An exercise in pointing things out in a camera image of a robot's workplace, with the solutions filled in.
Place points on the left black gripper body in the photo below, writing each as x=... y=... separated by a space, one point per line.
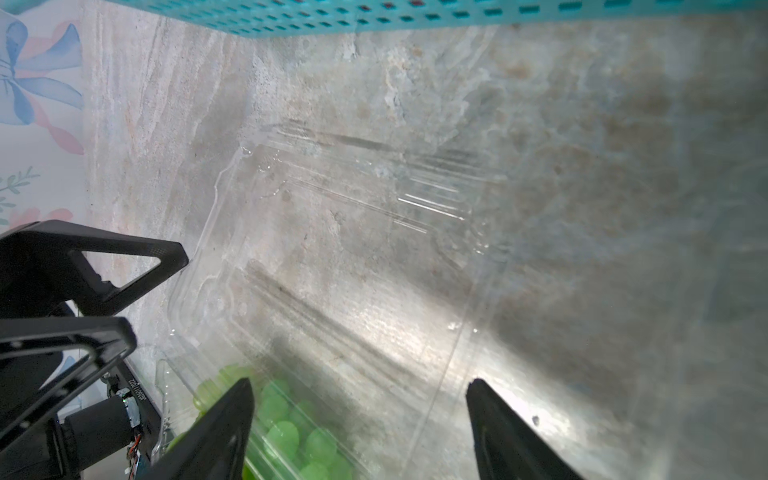
x=112 y=414

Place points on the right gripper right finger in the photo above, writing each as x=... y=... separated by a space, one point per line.
x=505 y=446

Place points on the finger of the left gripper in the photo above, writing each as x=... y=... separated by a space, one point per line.
x=43 y=265
x=46 y=362

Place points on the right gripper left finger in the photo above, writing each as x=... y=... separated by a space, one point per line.
x=215 y=446

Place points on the green grape bunch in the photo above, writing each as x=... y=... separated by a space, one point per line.
x=291 y=440

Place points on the clear plastic clamshell container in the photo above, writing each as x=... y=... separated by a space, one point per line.
x=357 y=270

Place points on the teal plastic basket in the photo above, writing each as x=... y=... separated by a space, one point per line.
x=279 y=18

